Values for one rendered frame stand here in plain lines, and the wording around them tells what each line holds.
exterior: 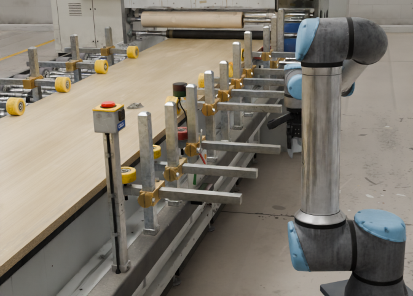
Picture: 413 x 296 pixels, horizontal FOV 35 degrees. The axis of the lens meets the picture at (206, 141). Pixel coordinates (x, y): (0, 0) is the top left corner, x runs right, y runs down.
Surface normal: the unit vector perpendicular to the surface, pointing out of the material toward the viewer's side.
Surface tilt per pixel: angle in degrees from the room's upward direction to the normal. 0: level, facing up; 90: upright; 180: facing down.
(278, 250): 0
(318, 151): 85
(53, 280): 90
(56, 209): 0
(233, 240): 0
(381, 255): 90
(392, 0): 90
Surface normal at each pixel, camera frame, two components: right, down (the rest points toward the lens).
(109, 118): -0.29, 0.30
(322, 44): -0.08, 0.25
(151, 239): -0.03, -0.95
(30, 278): 0.96, 0.06
